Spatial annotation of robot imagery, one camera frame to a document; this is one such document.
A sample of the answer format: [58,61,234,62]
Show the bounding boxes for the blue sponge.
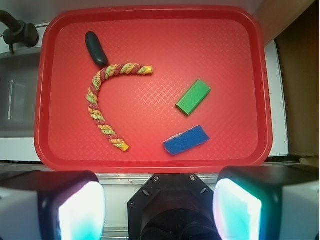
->
[163,125,210,156]

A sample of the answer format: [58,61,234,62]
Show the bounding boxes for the red plastic tray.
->
[34,6,273,174]

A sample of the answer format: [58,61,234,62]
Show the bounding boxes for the brown cardboard box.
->
[275,0,320,157]

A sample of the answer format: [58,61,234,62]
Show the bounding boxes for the dark green plastic pickle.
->
[85,31,109,68]

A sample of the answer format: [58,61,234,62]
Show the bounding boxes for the red yellow green twisted rope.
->
[86,63,154,153]

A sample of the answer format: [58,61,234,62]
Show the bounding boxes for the green wooden block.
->
[175,79,212,116]

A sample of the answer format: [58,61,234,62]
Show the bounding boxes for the stainless steel sink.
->
[0,52,40,138]

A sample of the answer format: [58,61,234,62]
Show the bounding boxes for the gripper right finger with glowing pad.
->
[212,165,320,240]

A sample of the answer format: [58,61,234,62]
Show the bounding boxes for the black faucet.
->
[0,10,40,55]

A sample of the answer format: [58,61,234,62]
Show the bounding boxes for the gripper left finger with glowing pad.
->
[0,170,106,240]

